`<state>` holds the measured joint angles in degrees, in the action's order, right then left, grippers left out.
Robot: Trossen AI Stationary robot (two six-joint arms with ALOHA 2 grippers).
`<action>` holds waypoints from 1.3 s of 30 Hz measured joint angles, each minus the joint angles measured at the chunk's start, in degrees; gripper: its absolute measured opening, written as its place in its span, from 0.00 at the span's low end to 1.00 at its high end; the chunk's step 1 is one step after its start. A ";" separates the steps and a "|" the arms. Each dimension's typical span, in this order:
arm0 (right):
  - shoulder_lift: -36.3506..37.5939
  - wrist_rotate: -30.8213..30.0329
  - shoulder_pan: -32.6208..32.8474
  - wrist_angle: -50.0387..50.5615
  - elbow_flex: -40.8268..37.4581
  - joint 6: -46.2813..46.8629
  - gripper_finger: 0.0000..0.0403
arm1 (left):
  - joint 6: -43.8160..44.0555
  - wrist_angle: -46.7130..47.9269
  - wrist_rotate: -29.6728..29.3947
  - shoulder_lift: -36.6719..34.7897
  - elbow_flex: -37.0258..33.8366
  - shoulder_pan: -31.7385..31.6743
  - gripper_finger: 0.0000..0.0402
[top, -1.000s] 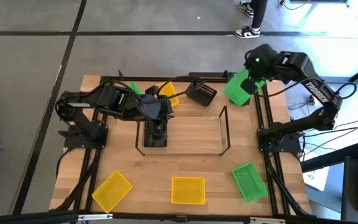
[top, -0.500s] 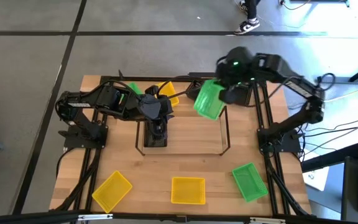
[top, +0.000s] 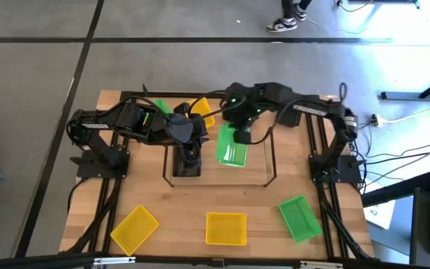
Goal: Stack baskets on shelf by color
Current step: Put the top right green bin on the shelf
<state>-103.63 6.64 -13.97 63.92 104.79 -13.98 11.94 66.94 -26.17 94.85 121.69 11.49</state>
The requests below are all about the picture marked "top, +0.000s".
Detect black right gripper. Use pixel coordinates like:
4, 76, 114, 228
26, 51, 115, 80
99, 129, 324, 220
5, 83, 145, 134
222, 84, 263, 145

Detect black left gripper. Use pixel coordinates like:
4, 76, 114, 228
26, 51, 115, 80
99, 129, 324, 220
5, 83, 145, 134
166, 111, 209, 167

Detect green plastic basket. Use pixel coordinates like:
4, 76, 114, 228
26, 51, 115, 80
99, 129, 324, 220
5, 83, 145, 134
143, 99, 172, 124
278, 194, 323, 244
214, 122, 249, 168

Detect yellow plastic basket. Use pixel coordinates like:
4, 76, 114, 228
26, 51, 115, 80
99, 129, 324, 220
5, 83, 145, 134
205, 211, 248, 247
110, 204, 161, 257
187, 97, 216, 129

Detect wooden shelf with black legs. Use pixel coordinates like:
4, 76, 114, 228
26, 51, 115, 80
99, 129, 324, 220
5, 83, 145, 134
162, 126, 278, 188

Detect black crossbeam with silver brackets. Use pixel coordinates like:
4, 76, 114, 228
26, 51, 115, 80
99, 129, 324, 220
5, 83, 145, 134
0, 253, 425, 269

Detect person's feet in sneakers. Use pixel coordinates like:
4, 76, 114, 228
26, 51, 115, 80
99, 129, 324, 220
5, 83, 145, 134
266, 0, 313, 34

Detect black desk edge bar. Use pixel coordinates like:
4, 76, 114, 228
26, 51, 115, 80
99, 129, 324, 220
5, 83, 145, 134
361, 172, 430, 208

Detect white paper sheet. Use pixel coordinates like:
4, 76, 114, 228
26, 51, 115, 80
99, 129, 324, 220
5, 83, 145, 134
363, 201, 397, 230

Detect black desk foot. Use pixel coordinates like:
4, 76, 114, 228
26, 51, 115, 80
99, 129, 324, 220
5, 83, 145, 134
381, 70, 430, 101

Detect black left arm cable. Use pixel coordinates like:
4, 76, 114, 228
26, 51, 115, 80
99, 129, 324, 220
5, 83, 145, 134
105, 95, 171, 123

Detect white power cable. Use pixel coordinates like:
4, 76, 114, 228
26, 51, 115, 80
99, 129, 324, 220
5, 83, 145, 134
381, 107, 430, 125

